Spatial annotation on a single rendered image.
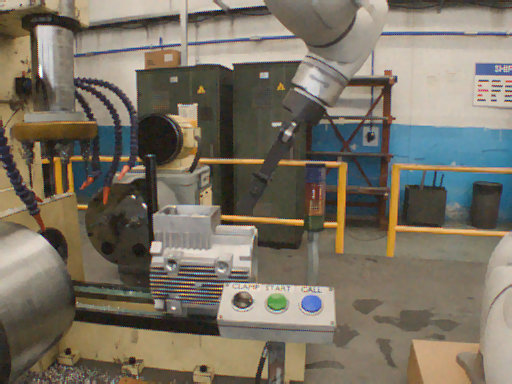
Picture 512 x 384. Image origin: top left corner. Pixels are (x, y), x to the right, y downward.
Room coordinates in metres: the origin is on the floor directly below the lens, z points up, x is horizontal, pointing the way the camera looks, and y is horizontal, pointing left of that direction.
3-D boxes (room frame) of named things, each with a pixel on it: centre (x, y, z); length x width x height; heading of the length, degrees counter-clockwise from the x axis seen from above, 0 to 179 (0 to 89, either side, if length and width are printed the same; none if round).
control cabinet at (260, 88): (4.00, -0.16, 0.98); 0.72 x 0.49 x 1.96; 75
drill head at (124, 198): (1.12, 0.37, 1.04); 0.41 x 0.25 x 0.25; 173
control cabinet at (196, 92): (4.26, 0.81, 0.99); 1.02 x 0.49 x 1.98; 75
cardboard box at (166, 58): (4.37, 1.04, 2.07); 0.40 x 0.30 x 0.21; 67
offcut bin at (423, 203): (4.83, -2.33, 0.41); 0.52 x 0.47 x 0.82; 75
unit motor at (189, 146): (1.42, 0.30, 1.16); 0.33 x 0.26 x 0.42; 173
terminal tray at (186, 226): (0.76, 0.14, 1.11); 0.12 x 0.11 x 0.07; 84
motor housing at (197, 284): (0.76, 0.10, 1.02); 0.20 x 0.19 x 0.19; 84
